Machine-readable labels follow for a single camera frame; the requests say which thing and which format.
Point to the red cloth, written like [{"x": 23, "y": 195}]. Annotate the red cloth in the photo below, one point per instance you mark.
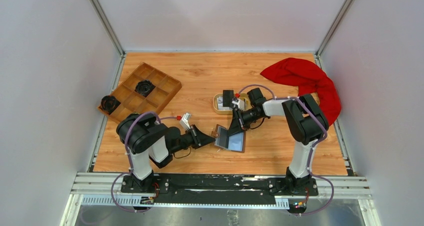
[{"x": 309, "y": 78}]

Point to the beige oval tray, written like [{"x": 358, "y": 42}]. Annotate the beige oval tray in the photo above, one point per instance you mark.
[{"x": 243, "y": 95}]

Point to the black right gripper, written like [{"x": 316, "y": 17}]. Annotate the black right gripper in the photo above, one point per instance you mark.
[{"x": 237, "y": 123}]

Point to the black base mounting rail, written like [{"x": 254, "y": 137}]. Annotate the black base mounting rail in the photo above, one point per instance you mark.
[{"x": 215, "y": 189}]

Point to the brown leather card holder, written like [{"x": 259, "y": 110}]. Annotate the brown leather card holder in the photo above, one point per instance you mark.
[{"x": 236, "y": 143}]

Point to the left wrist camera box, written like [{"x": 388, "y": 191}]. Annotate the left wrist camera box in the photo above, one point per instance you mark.
[{"x": 184, "y": 121}]

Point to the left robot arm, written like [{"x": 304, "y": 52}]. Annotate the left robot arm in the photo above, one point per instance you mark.
[{"x": 148, "y": 140}]

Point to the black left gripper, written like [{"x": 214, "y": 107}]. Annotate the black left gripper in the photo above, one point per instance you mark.
[{"x": 199, "y": 138}]

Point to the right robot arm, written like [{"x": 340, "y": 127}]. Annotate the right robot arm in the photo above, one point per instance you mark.
[{"x": 305, "y": 119}]

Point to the wooden compartment tray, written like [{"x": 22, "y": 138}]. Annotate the wooden compartment tray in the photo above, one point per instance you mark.
[{"x": 145, "y": 89}]

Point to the black card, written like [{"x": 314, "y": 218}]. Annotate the black card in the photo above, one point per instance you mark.
[
  {"x": 222, "y": 138},
  {"x": 227, "y": 98}
]

